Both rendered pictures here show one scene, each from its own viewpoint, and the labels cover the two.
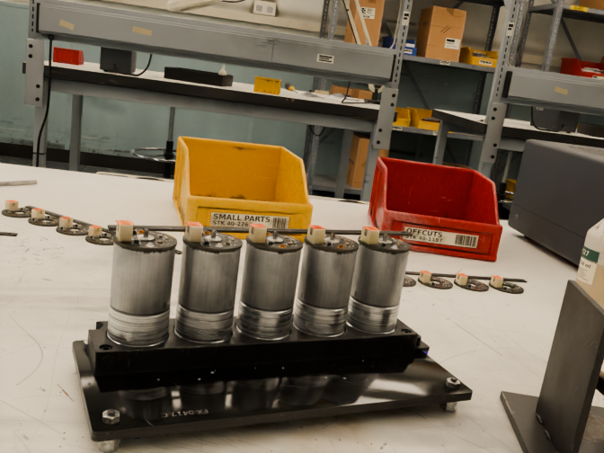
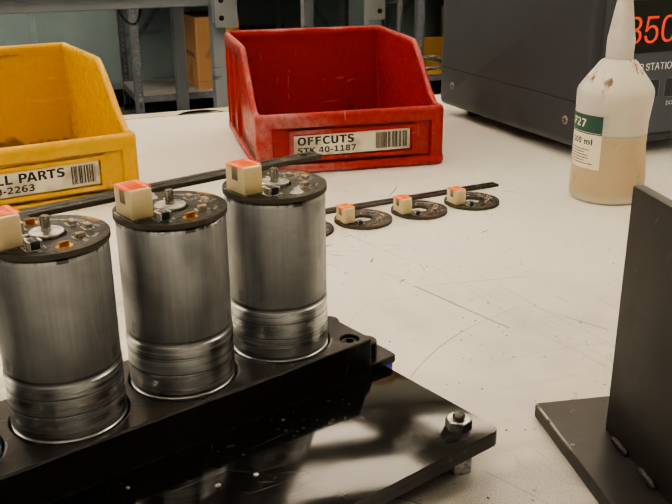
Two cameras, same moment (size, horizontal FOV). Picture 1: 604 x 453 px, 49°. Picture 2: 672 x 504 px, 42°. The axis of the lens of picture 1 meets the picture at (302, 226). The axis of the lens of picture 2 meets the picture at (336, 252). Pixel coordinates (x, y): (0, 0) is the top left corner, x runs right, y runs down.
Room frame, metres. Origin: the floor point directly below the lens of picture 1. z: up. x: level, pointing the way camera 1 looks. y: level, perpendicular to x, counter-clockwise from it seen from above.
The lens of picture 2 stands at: (0.10, -0.01, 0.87)
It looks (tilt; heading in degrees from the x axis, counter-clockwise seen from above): 21 degrees down; 347
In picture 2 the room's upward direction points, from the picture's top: 1 degrees counter-clockwise
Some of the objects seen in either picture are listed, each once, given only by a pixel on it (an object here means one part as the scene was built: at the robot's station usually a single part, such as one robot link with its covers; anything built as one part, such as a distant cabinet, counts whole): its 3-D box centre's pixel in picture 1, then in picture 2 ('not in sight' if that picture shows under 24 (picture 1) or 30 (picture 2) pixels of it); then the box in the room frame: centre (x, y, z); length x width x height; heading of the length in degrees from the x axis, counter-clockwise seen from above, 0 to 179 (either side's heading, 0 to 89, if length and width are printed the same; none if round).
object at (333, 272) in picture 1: (324, 292); (178, 308); (0.29, -0.01, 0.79); 0.02 x 0.02 x 0.05
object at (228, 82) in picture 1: (199, 76); not in sight; (2.72, 0.50, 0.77); 0.24 x 0.16 x 0.04; 83
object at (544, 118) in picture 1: (554, 119); not in sight; (2.84, -0.99, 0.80); 0.15 x 0.12 x 0.10; 27
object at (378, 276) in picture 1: (376, 290); (277, 278); (0.30, -0.04, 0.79); 0.02 x 0.02 x 0.05
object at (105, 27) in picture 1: (221, 46); not in sight; (2.50, 0.39, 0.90); 1.30 x 0.06 x 0.12; 98
